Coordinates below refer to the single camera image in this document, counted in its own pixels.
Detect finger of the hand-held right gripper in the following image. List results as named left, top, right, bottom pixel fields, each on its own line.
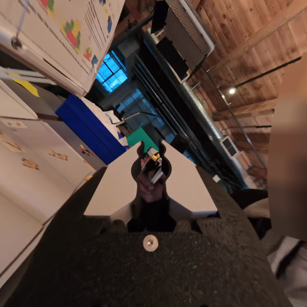
left=149, top=168, right=166, bottom=185
left=140, top=147, right=161, bottom=174

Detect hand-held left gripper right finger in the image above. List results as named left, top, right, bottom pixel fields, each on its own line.
left=158, top=139, right=218, bottom=227

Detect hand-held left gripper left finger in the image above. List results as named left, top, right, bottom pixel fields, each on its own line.
left=83, top=140, right=145, bottom=226

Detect instruction booklet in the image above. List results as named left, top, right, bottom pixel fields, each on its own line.
left=0, top=115, right=97, bottom=288

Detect person's right hand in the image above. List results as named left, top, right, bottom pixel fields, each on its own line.
left=137, top=156, right=166, bottom=203

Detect wooden articulated stand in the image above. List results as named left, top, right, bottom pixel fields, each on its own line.
left=115, top=111, right=158, bottom=126

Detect person's fleece-lined jacket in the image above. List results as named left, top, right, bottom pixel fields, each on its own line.
left=230, top=189, right=272, bottom=240

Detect white crumpled papers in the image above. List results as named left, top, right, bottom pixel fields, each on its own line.
left=82, top=97, right=129, bottom=147

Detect blue storage bin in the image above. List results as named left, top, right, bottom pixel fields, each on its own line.
left=56, top=94, right=127, bottom=166

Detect white tablet stand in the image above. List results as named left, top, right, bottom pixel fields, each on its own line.
left=0, top=24, right=96, bottom=120

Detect person's white sweater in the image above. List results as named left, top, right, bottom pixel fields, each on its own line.
left=266, top=236, right=307, bottom=307

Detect yellow paper strip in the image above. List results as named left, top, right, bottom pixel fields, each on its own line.
left=10, top=73, right=40, bottom=98

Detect silver ventilation duct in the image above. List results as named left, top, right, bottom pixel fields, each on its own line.
left=180, top=82, right=240, bottom=159

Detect black strap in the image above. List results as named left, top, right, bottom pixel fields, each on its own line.
left=276, top=242, right=307, bottom=279

